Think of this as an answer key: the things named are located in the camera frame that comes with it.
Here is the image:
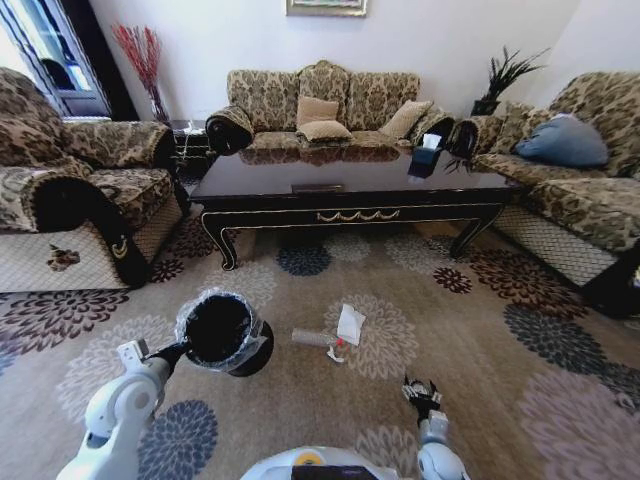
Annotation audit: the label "black bin with plastic liner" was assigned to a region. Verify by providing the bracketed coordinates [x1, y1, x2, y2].
[174, 288, 276, 378]

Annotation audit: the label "floral patterned beige rug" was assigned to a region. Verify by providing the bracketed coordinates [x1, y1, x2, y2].
[0, 219, 640, 480]

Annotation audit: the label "white crumpled paper tissue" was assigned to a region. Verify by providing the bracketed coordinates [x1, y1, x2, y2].
[335, 303, 366, 347]

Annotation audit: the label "clear plastic bottle red cap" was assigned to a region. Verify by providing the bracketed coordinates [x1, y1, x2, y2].
[291, 326, 347, 350]

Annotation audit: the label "white robot front shell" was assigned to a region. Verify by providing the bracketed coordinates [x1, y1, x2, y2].
[241, 446, 417, 480]

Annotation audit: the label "floral armchair with dark armrest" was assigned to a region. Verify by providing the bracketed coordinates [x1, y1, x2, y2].
[0, 66, 187, 294]

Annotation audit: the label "dark glossy wooden coffee table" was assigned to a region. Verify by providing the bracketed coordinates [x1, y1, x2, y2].
[186, 143, 522, 272]

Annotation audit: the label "dark side table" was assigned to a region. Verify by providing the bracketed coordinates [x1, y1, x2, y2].
[168, 118, 212, 177]

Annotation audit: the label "dark tissue box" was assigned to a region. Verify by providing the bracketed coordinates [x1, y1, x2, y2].
[406, 132, 445, 180]

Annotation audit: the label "floral sofa with quilted base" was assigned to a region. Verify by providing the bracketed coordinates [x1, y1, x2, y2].
[448, 70, 640, 317]

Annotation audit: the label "beige square cushion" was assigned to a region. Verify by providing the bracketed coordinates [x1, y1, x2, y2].
[295, 95, 341, 127]
[294, 120, 354, 145]
[378, 99, 434, 140]

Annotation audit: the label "blue cushion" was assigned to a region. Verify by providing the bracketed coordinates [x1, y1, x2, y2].
[513, 114, 611, 169]

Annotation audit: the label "red branches in glass vase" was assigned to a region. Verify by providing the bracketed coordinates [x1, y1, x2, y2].
[111, 21, 172, 126]

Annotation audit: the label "floral three-seat sofa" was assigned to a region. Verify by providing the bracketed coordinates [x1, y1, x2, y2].
[205, 59, 457, 157]

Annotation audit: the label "dark glass-door cabinet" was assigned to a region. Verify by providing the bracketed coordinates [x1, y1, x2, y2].
[0, 0, 140, 122]

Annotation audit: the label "dark potted plant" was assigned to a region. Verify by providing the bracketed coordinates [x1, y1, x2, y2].
[470, 45, 552, 118]

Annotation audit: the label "framed wall picture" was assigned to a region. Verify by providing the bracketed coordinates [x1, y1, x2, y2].
[285, 0, 369, 19]

